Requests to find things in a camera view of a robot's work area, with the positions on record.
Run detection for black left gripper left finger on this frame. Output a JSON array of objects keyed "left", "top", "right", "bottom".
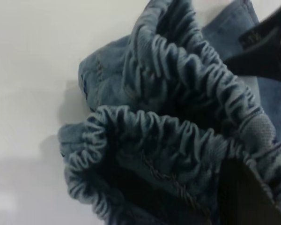
[{"left": 244, "top": 160, "right": 275, "bottom": 207}]

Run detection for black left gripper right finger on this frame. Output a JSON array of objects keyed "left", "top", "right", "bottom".
[{"left": 224, "top": 0, "right": 281, "bottom": 83}]

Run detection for blue denim shorts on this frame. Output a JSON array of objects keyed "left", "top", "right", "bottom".
[{"left": 57, "top": 0, "right": 281, "bottom": 225}]

